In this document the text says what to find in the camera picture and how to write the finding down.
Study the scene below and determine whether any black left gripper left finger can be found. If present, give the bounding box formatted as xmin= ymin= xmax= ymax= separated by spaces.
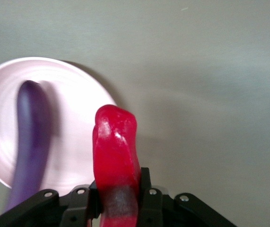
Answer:
xmin=0 ymin=179 xmax=102 ymax=227

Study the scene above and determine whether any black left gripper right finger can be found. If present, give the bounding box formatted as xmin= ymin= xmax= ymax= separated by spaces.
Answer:
xmin=137 ymin=167 xmax=238 ymax=227

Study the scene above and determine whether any red chili pepper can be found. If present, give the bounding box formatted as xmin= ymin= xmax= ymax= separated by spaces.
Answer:
xmin=92 ymin=105 xmax=142 ymax=227

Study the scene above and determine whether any long purple eggplant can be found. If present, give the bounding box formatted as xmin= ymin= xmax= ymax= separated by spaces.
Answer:
xmin=4 ymin=80 xmax=55 ymax=213

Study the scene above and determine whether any pink round plate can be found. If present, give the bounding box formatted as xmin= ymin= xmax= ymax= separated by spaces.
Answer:
xmin=0 ymin=56 xmax=119 ymax=191

